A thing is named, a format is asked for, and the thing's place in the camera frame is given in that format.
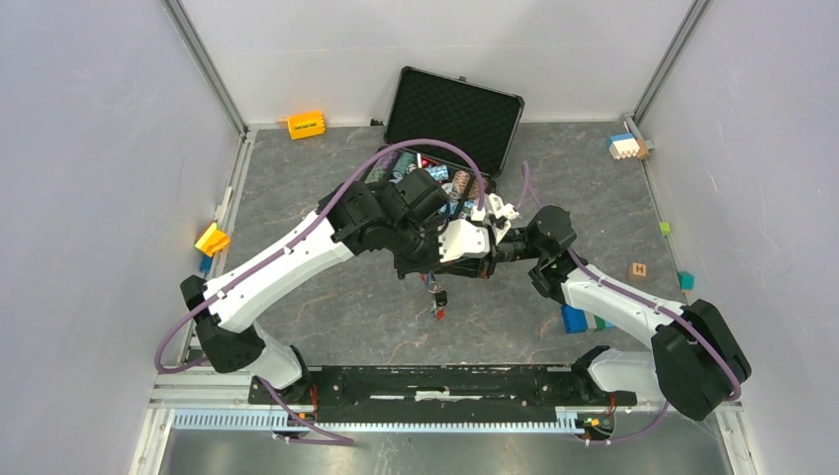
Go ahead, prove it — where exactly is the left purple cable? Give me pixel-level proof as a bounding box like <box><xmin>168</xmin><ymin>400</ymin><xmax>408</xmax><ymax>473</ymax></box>
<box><xmin>153</xmin><ymin>138</ymin><xmax>488</xmax><ymax>447</ymax></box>

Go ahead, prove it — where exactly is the teal small cube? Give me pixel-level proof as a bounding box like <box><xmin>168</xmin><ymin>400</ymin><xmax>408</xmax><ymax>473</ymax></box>
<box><xmin>677</xmin><ymin>270</ymin><xmax>695</xmax><ymax>291</ymax></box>

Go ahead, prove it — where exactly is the small blue block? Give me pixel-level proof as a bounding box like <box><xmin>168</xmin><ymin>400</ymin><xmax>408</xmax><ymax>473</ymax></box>
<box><xmin>199</xmin><ymin>255</ymin><xmax>213</xmax><ymax>275</ymax></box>

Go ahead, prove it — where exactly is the black poker chip case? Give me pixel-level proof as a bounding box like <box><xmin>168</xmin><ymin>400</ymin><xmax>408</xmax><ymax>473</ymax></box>
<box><xmin>383</xmin><ymin>66</ymin><xmax>525</xmax><ymax>193</ymax></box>

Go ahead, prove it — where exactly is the wooden letter cube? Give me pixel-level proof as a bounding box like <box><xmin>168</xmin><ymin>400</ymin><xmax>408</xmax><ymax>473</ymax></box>
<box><xmin>627</xmin><ymin>262</ymin><xmax>648</xmax><ymax>281</ymax></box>

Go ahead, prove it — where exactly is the blue white green block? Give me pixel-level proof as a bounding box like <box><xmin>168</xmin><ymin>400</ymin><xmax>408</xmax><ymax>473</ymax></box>
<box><xmin>561</xmin><ymin>305</ymin><xmax>613</xmax><ymax>334</ymax></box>

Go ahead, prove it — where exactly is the yellow orange block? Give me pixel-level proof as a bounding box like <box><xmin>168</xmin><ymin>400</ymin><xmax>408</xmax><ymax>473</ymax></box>
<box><xmin>194</xmin><ymin>222</ymin><xmax>231</xmax><ymax>257</ymax></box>

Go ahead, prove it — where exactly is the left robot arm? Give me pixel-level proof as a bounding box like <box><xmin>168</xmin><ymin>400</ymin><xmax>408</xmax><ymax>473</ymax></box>
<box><xmin>180</xmin><ymin>170</ymin><xmax>448</xmax><ymax>404</ymax></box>

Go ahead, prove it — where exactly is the white blue brick stack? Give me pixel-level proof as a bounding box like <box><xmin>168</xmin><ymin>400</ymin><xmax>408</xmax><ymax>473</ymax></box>
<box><xmin>608</xmin><ymin>133</ymin><xmax>649</xmax><ymax>160</ymax></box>

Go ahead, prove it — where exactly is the purple cable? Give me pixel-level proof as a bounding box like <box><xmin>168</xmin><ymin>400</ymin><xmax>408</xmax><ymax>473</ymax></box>
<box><xmin>513</xmin><ymin>161</ymin><xmax>743</xmax><ymax>445</ymax></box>
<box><xmin>153</xmin><ymin>138</ymin><xmax>488</xmax><ymax>447</ymax></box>

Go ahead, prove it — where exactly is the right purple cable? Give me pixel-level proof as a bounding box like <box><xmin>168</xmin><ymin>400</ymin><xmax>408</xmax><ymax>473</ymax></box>
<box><xmin>513</xmin><ymin>161</ymin><xmax>743</xmax><ymax>445</ymax></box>

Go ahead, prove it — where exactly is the red keyring with key bunch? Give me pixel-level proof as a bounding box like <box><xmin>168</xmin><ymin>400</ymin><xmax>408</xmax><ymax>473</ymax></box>
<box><xmin>420</xmin><ymin>273</ymin><xmax>448</xmax><ymax>321</ymax></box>

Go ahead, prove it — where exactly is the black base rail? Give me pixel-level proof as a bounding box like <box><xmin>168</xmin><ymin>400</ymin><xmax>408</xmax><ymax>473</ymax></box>
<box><xmin>288</xmin><ymin>364</ymin><xmax>638</xmax><ymax>424</ymax></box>

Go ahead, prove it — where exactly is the yellow toy block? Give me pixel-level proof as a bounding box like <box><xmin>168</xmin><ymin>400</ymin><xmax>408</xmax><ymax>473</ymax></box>
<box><xmin>286</xmin><ymin>111</ymin><xmax>326</xmax><ymax>141</ymax></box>

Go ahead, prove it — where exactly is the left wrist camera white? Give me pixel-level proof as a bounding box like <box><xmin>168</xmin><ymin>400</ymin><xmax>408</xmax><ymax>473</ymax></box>
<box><xmin>437</xmin><ymin>210</ymin><xmax>491</xmax><ymax>263</ymax></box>

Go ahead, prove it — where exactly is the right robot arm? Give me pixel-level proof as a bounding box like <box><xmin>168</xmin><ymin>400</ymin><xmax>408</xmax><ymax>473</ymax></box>
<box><xmin>438</xmin><ymin>205</ymin><xmax>752</xmax><ymax>421</ymax></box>

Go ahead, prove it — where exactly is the orange poker chip stack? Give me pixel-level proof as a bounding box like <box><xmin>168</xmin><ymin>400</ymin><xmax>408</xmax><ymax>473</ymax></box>
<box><xmin>451</xmin><ymin>170</ymin><xmax>472</xmax><ymax>196</ymax></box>

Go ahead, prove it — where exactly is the light blue chip stack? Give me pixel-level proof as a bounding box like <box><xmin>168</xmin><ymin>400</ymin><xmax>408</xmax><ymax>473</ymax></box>
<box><xmin>424</xmin><ymin>165</ymin><xmax>450</xmax><ymax>182</ymax></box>

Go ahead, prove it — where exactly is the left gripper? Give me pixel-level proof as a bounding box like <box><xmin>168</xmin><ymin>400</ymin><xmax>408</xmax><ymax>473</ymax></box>
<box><xmin>388</xmin><ymin>217</ymin><xmax>458</xmax><ymax>281</ymax></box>

